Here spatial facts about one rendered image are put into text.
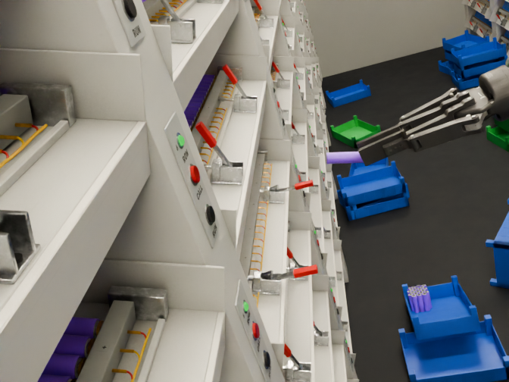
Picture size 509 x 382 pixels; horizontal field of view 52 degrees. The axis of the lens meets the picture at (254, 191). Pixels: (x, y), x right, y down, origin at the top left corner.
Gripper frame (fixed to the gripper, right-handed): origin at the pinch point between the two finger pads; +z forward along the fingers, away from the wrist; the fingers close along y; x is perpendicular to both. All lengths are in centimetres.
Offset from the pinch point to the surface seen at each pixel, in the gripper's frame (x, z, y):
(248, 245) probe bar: 3.6, 25.1, 7.0
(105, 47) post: -34, 13, 40
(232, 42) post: -19.9, 19.3, -30.3
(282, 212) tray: 8.3, 21.7, -7.8
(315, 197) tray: 45, 30, -78
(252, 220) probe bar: 3.7, 25.0, -0.7
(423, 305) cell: 100, 13, -73
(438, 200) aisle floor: 110, -7, -149
